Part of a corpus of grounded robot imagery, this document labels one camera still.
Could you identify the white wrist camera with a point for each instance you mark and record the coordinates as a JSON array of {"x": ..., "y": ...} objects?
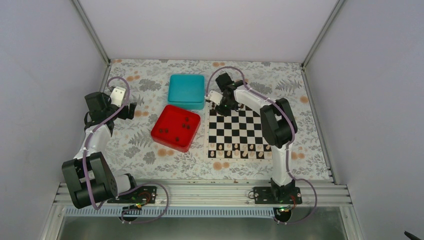
[
  {"x": 118, "y": 96},
  {"x": 214, "y": 97}
]

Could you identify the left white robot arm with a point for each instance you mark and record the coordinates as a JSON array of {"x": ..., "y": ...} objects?
[{"x": 88, "y": 177}]

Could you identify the red plastic tray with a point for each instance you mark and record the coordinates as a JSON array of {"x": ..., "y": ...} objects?
[{"x": 176, "y": 128}]

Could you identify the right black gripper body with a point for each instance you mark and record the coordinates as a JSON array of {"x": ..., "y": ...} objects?
[{"x": 226, "y": 111}]

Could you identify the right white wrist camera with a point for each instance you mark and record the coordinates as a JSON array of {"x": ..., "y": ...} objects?
[{"x": 214, "y": 97}]

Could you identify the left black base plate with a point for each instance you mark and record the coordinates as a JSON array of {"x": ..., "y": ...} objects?
[{"x": 143, "y": 195}]

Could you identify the teal plastic box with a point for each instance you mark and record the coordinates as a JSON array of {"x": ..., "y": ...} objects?
[{"x": 187, "y": 91}]

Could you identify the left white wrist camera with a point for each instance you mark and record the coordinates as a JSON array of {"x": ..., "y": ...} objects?
[{"x": 118, "y": 96}]

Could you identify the floral patterned table mat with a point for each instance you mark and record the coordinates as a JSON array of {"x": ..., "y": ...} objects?
[{"x": 132, "y": 149}]

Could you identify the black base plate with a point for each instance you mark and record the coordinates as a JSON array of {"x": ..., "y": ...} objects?
[
  {"x": 263, "y": 195},
  {"x": 143, "y": 195}
]

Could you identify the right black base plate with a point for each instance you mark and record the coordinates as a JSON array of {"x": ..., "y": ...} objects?
[{"x": 263, "y": 195}]

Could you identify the aluminium corner post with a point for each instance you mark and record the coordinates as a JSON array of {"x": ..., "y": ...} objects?
[{"x": 90, "y": 29}]

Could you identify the black white chessboard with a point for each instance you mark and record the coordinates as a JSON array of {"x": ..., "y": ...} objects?
[{"x": 235, "y": 138}]

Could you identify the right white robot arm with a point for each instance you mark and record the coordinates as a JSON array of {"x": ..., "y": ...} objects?
[{"x": 278, "y": 127}]

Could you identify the aluminium mounting rail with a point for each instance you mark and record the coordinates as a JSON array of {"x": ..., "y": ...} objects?
[{"x": 234, "y": 193}]

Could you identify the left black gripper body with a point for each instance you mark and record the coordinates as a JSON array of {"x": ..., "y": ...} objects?
[{"x": 124, "y": 115}]

